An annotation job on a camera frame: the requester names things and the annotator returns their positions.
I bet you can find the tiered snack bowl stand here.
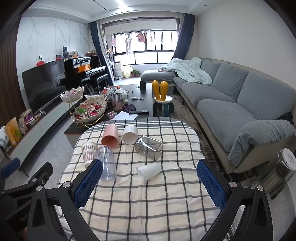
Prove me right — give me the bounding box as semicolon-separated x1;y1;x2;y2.
60;86;108;129

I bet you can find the glass jar with snacks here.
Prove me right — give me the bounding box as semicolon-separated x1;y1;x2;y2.
111;93;124;113

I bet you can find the grey sofa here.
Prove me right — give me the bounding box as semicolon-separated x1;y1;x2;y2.
141;57;296;175

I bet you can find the electric heater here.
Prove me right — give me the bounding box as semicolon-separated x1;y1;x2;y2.
252;148;296;200

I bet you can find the white air purifier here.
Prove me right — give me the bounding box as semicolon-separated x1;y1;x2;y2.
115;61;123;80

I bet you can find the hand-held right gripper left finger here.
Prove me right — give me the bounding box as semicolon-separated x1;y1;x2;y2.
26;159;103;241

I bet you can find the translucent white plastic cup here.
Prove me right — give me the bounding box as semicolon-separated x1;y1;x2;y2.
136;162;162;182

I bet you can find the clear bluish plastic cup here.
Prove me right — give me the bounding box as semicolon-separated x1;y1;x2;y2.
96;145;117;181

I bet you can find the black piano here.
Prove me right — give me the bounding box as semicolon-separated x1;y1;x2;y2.
63;56;109;93

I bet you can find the black coffee table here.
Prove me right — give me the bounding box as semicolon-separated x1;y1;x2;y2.
64;83;176;135

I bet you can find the yellow rabbit ear stool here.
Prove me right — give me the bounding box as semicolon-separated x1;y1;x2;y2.
152;80;174;117

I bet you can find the black television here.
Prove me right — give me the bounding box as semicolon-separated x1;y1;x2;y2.
22;61;68;114

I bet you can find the patterned paper cup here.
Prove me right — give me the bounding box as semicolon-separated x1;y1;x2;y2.
81;141;99;169

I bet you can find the blue curtain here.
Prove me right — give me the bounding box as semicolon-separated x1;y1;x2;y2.
89;20;115;87
172;13;195;61

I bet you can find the white paper sheet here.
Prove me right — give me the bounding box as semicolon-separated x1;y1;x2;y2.
112;111;137;121

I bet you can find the grey glass cup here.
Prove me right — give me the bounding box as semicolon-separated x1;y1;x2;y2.
134;136;163;162

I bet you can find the light green blanket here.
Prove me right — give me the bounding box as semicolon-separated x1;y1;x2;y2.
161;57;212;84

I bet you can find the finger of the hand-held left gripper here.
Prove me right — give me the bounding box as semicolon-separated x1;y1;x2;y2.
0;158;21;179
0;162;53;202

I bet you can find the grey television cabinet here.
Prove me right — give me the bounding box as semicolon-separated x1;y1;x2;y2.
0;99;77;178

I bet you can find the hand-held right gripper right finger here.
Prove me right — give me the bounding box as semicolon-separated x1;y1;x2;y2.
197;159;273;241

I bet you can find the black piano bench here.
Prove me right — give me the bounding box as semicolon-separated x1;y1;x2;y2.
81;74;109;93

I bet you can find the row of snack packets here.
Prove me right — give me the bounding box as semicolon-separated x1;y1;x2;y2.
0;109;42;149

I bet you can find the pink cup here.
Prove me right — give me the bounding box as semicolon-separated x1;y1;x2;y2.
102;124;120;149

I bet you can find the checked table cloth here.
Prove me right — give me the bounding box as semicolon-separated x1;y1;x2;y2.
57;116;234;241

